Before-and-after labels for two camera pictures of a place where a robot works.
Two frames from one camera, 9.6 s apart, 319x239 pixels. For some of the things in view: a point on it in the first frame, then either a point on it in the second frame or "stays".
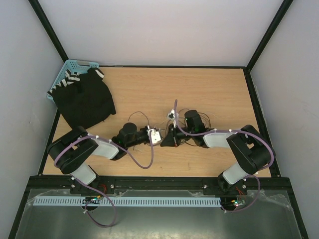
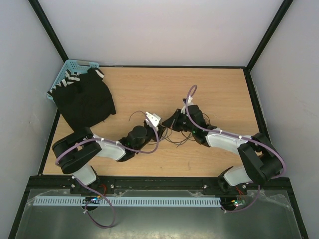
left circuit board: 90,200 stays
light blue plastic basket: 75,65 stays
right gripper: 171,139 -> 172,122
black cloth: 85,103 stays
